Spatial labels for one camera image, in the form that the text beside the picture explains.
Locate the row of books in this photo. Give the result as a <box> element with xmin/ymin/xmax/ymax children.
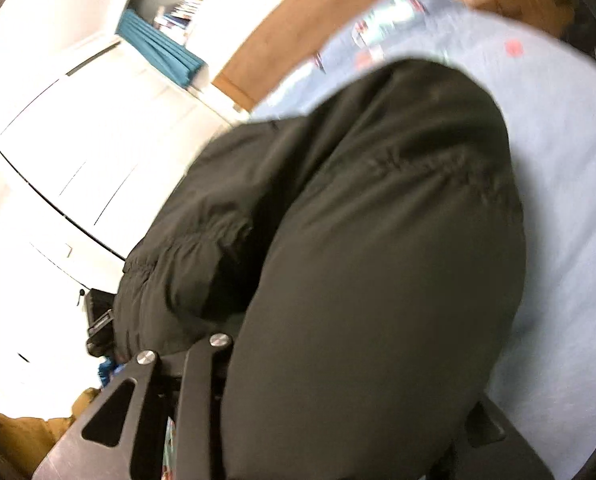
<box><xmin>152</xmin><ymin>0</ymin><xmax>229</xmax><ymax>45</ymax></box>

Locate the teal curtain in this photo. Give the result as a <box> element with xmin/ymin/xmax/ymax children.
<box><xmin>116</xmin><ymin>8</ymin><xmax>209</xmax><ymax>92</ymax></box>

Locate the blue printed bedspread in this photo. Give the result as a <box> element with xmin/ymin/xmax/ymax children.
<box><xmin>162</xmin><ymin>0</ymin><xmax>596</xmax><ymax>480</ymax></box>

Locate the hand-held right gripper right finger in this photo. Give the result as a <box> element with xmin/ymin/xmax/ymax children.
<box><xmin>465</xmin><ymin>394</ymin><xmax>554</xmax><ymax>480</ymax></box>

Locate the white wardrobe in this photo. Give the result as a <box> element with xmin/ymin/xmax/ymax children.
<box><xmin>0</xmin><ymin>24</ymin><xmax>239</xmax><ymax>411</ymax></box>

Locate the black hooded puffer jacket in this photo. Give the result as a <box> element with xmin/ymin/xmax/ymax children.
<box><xmin>112</xmin><ymin>58</ymin><xmax>529</xmax><ymax>480</ymax></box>

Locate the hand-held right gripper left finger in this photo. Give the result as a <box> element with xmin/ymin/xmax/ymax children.
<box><xmin>32</xmin><ymin>332</ymin><xmax>235</xmax><ymax>480</ymax></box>

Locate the wooden headboard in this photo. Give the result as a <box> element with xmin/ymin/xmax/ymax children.
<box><xmin>211</xmin><ymin>0</ymin><xmax>478</xmax><ymax>112</ymax></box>

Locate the brown cloth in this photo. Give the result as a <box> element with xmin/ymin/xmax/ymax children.
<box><xmin>0</xmin><ymin>386</ymin><xmax>98</xmax><ymax>480</ymax></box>

